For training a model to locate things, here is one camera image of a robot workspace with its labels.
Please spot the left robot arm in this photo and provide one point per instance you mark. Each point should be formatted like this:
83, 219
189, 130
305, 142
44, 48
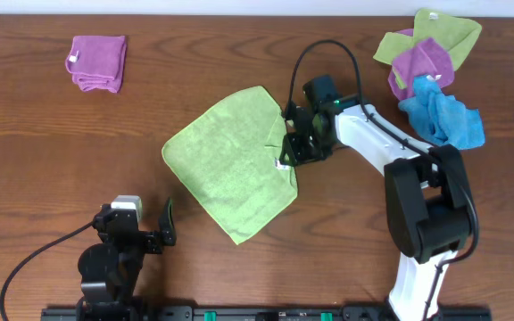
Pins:
109, 270

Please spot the green cloth at back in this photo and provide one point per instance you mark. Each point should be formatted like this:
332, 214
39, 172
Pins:
456, 35

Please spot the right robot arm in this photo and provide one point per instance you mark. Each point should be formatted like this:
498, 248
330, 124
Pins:
429, 208

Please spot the folded purple cloth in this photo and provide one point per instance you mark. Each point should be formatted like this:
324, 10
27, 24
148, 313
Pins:
97, 62

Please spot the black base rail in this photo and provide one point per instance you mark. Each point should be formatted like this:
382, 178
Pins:
347, 313

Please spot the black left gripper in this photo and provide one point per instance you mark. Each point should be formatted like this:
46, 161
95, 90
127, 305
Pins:
145, 241

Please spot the green microfibre cloth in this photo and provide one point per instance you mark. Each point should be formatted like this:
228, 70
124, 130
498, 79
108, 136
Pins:
228, 159

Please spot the blue crumpled cloth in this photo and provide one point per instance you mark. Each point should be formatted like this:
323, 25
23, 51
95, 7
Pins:
441, 119

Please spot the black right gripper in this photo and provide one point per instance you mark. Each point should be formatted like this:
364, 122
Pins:
300, 139

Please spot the purple crumpled cloth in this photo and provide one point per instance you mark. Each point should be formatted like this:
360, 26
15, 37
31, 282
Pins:
426, 58

